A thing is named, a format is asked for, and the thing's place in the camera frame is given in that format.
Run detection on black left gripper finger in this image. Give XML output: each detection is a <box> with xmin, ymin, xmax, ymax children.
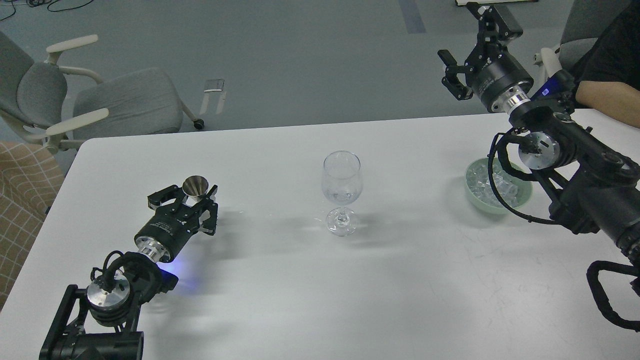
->
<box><xmin>147</xmin><ymin>185</ymin><xmax>186</xmax><ymax>211</ymax></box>
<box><xmin>198</xmin><ymin>185</ymin><xmax>218</xmax><ymax>236</ymax></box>

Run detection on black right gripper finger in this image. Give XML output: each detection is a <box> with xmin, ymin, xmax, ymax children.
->
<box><xmin>466</xmin><ymin>2</ymin><xmax>524</xmax><ymax>53</ymax></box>
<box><xmin>438</xmin><ymin>49</ymin><xmax>476</xmax><ymax>101</ymax></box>

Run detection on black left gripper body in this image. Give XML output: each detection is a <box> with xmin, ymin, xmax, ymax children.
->
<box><xmin>134</xmin><ymin>202</ymin><xmax>205</xmax><ymax>264</ymax></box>

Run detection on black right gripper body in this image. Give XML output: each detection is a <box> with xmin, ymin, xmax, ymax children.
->
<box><xmin>465</xmin><ymin>50</ymin><xmax>534</xmax><ymax>114</ymax></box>

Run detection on steel cocktail jigger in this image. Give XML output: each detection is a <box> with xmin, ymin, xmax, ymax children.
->
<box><xmin>182</xmin><ymin>175</ymin><xmax>210</xmax><ymax>207</ymax></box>

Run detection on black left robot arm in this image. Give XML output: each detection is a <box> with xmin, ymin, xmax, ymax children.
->
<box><xmin>38</xmin><ymin>175</ymin><xmax>218</xmax><ymax>360</ymax></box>

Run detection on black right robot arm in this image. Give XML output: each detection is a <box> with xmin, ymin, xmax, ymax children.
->
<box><xmin>438</xmin><ymin>2</ymin><xmax>640</xmax><ymax>332</ymax></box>

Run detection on clear ice cubes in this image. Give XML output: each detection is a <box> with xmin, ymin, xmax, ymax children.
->
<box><xmin>467</xmin><ymin>160</ymin><xmax>523</xmax><ymax>209</ymax></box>

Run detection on clear wine glass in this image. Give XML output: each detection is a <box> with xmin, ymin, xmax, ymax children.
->
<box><xmin>321</xmin><ymin>150</ymin><xmax>364</xmax><ymax>237</ymax></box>

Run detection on grey chair at right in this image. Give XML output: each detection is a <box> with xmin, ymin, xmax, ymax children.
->
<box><xmin>534</xmin><ymin>0</ymin><xmax>631</xmax><ymax>82</ymax></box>

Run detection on person in black shirt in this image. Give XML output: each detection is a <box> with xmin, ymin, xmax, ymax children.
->
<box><xmin>574</xmin><ymin>0</ymin><xmax>640</xmax><ymax>128</ymax></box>

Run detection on green bowl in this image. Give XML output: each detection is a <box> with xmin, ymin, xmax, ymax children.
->
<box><xmin>464</xmin><ymin>157</ymin><xmax>533</xmax><ymax>215</ymax></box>

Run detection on metal floor plate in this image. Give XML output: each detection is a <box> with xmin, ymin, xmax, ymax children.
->
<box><xmin>199</xmin><ymin>78</ymin><xmax>227</xmax><ymax>116</ymax></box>

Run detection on beige checkered cloth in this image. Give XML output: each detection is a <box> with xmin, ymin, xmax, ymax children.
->
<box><xmin>0</xmin><ymin>141</ymin><xmax>65</xmax><ymax>308</ymax></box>

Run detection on grey office chair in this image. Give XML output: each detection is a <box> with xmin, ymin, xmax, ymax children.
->
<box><xmin>0</xmin><ymin>34</ymin><xmax>205</xmax><ymax>153</ymax></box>

